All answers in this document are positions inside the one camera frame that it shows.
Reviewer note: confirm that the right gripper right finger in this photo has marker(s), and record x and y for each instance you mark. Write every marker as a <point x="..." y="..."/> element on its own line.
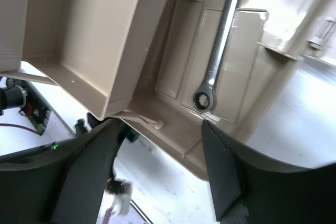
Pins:
<point x="250" y="187"/>

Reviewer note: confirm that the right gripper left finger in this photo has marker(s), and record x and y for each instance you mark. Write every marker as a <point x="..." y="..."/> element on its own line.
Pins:
<point x="57" y="183"/>

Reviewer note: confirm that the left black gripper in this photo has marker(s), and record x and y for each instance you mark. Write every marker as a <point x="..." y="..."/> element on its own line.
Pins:
<point x="120" y="130"/>

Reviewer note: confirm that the short silver wrench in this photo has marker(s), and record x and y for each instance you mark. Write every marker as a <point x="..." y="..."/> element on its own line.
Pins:
<point x="204" y="96"/>

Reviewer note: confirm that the beige plastic toolbox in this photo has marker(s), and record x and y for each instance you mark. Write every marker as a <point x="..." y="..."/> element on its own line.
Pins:
<point x="143" y="60"/>

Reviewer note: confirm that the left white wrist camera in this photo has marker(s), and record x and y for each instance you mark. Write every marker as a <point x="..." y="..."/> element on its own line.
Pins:
<point x="121" y="192"/>

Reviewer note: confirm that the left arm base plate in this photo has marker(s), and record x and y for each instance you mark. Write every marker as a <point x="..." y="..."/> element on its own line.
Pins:
<point x="22" y="95"/>

